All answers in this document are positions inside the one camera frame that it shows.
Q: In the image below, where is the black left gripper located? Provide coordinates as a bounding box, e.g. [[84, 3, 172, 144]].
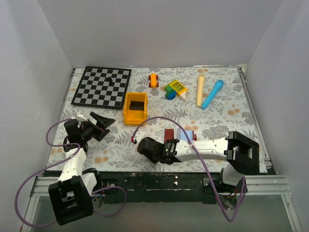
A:
[[80, 112, 115, 141]]

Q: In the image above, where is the red leather card holder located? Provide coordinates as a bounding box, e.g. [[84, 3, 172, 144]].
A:
[[164, 128, 197, 142]]

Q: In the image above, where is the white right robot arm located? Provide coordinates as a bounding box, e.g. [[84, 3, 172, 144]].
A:
[[131, 131, 260, 192]]

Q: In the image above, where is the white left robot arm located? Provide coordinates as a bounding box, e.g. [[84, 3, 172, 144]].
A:
[[48, 112, 115, 225]]

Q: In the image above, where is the yellow plastic bin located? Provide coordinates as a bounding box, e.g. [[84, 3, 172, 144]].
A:
[[123, 92, 148, 125]]

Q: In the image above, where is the black white chessboard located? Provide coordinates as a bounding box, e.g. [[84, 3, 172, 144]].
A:
[[71, 66, 132, 110]]

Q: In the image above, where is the colourful toy block house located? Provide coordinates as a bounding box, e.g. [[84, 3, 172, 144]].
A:
[[164, 80, 188, 101]]

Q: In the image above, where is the orange toy car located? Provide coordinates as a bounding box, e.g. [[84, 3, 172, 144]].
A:
[[148, 73, 159, 88]]

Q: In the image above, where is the floral table mat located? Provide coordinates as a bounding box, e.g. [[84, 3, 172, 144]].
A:
[[61, 67, 260, 172]]

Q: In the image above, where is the cream toy microphone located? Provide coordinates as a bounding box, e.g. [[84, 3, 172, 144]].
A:
[[196, 74, 206, 108]]

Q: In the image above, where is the blue toy microphone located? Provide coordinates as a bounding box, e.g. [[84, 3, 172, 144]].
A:
[[201, 80, 224, 110]]

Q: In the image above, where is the black front table rail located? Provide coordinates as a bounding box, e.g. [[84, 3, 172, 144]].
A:
[[42, 170, 277, 205]]

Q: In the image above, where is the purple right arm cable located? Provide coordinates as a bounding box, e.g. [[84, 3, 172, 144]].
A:
[[131, 116, 247, 222]]

